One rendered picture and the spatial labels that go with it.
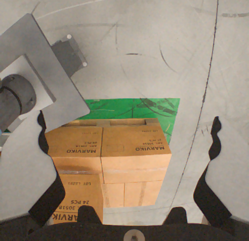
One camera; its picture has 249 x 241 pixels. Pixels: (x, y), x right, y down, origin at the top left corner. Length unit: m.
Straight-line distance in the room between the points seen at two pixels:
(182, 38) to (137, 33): 0.41
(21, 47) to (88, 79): 0.87
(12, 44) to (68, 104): 0.36
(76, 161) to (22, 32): 1.00
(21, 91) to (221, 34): 1.64
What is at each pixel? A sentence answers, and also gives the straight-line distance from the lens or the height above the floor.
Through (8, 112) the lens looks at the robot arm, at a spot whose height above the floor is 0.94.
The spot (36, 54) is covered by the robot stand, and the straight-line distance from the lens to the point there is 0.69.
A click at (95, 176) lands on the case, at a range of 1.11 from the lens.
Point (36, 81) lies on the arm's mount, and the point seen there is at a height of 0.78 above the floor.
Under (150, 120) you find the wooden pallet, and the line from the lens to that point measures 1.65.
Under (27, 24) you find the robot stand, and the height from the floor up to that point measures 0.75.
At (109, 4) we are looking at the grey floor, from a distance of 1.37.
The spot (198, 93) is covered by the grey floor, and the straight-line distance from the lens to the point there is 1.74.
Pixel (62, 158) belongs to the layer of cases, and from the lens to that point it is 1.32.
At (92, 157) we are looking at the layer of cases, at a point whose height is 0.54.
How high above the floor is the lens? 1.35
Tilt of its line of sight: 56 degrees down
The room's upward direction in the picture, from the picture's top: 173 degrees clockwise
